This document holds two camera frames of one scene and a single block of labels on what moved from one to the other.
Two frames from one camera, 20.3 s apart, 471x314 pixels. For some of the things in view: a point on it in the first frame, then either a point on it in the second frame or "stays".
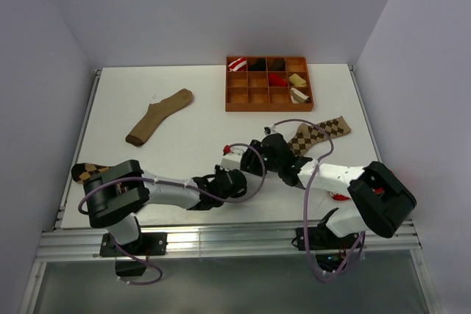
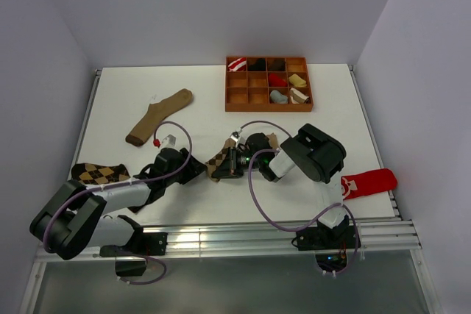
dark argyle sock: [84, 170] stays
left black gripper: [218, 171] -> [193, 168]
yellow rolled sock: [296, 81] stays
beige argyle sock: [306, 135] -> [222, 152]
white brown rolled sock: [298, 97] stays
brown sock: [154, 115] stays
